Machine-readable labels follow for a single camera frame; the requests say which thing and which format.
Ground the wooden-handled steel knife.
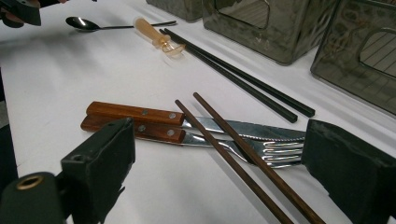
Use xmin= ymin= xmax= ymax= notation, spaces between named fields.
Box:
xmin=85 ymin=101 xmax=306 ymax=144

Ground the dark metal spoon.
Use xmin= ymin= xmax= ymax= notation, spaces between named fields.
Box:
xmin=64 ymin=16 xmax=178 ymax=33

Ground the wooden-handled steel fork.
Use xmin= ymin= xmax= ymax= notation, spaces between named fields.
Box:
xmin=79 ymin=115 xmax=305 ymax=170

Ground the black chopstick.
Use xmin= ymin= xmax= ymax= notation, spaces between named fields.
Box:
xmin=159 ymin=28 xmax=299 ymax=124
xmin=163 ymin=27 xmax=316 ymax=119

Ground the wooden-handled spoon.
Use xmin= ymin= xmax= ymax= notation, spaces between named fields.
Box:
xmin=133 ymin=17 xmax=187 ymax=63

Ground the translucent grey plastic bin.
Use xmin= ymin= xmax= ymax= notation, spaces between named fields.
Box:
xmin=310 ymin=0 xmax=396 ymax=117
xmin=201 ymin=0 xmax=341 ymax=66
xmin=145 ymin=0 xmax=204 ymax=22

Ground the brown wooden chopstick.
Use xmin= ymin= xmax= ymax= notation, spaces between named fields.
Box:
xmin=174 ymin=99 xmax=295 ymax=224
xmin=192 ymin=91 xmax=327 ymax=224

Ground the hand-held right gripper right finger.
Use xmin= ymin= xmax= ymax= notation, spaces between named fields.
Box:
xmin=301 ymin=119 xmax=396 ymax=224

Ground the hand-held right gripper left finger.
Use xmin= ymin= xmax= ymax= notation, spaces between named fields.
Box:
xmin=60 ymin=117 xmax=136 ymax=224

